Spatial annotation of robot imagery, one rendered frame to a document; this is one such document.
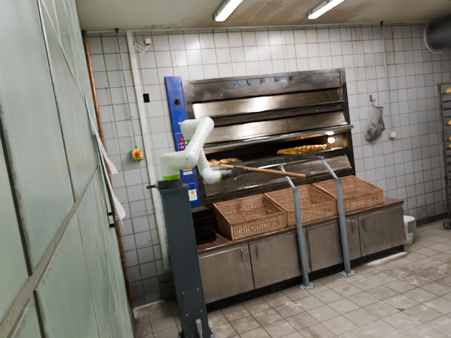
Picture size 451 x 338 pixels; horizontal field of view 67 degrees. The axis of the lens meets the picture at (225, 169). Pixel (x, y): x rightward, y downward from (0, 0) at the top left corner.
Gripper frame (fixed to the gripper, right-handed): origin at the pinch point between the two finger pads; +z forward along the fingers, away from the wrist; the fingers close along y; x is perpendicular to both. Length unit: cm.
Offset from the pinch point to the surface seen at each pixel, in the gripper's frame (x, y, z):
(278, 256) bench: -8, 85, 21
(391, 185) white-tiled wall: -64, 57, 214
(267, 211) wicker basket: -48, 51, 34
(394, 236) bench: -9, 97, 158
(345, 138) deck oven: -66, -10, 154
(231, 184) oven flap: -62, 18, 4
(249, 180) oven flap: -62, 17, 25
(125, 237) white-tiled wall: -60, 50, -109
